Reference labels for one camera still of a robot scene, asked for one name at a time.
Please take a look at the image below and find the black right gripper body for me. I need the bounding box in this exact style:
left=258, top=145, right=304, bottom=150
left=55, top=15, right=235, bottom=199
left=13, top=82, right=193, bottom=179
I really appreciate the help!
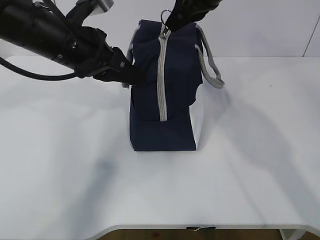
left=176, top=0, right=221, bottom=21

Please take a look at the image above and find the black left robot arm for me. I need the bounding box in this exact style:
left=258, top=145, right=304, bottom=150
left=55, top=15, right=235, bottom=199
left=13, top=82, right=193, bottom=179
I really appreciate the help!
left=0, top=0, right=144, bottom=86

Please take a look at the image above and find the silver camera on left wrist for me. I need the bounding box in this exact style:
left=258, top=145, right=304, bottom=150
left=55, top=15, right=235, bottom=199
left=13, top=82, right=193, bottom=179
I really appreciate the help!
left=76, top=0, right=114, bottom=15

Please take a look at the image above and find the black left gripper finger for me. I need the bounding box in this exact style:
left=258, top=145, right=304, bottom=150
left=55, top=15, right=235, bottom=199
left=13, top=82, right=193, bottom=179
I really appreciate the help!
left=93, top=57, right=145, bottom=86

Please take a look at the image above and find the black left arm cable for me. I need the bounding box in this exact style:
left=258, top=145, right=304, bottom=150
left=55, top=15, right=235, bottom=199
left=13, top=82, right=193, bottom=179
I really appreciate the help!
left=0, top=56, right=77, bottom=81

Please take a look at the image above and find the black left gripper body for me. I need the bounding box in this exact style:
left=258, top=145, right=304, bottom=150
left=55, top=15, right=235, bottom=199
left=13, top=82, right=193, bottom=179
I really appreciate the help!
left=52, top=26, right=125, bottom=82

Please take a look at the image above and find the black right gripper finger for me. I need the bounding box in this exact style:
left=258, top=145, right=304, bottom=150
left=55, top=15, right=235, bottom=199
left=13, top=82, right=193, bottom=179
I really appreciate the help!
left=165, top=3, right=197, bottom=32

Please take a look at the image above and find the navy blue lunch bag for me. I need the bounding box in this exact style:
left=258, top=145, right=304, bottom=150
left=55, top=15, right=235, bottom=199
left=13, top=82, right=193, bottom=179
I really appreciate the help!
left=127, top=19, right=225, bottom=152

